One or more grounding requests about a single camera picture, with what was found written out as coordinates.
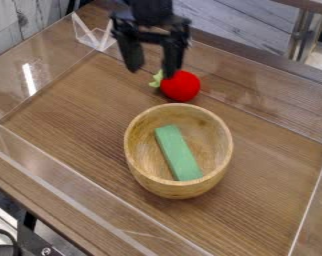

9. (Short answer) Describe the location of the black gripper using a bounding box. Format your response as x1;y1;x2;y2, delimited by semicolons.
110;9;191;78

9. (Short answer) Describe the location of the red plush strawberry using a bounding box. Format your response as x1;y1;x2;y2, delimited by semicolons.
149;70;200;102

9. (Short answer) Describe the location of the wooden bowl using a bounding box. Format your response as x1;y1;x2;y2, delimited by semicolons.
124;103;233;199

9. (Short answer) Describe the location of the green rectangular block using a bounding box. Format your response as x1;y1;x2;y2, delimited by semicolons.
155;125;203;181

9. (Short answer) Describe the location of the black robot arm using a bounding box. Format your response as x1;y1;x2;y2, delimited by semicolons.
110;0;191;78

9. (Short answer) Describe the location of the black table leg clamp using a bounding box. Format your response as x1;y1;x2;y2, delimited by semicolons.
17;212;64;256

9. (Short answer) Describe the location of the metal stool frame background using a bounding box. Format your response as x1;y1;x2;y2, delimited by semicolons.
285;10;322;63

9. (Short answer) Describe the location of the clear acrylic tray wall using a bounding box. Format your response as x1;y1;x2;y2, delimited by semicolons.
0;123;205;256

